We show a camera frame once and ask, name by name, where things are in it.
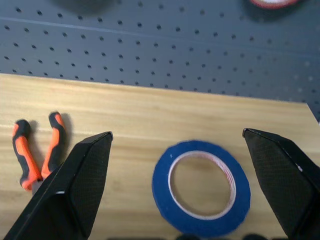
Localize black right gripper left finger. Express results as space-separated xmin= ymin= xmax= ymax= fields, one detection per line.
xmin=3 ymin=131 xmax=114 ymax=240

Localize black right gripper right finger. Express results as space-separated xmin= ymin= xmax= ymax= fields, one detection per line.
xmin=242 ymin=128 xmax=320 ymax=240

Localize dark pegboard panel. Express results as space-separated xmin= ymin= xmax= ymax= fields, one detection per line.
xmin=0 ymin=0 xmax=320 ymax=123

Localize orange and black pliers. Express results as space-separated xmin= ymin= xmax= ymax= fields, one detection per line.
xmin=12 ymin=111 xmax=67 ymax=196

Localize blue tape roll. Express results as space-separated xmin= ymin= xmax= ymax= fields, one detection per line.
xmin=151 ymin=139 xmax=252 ymax=238

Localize red tape roll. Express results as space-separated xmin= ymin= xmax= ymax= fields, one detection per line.
xmin=246 ymin=0 xmax=305 ymax=10

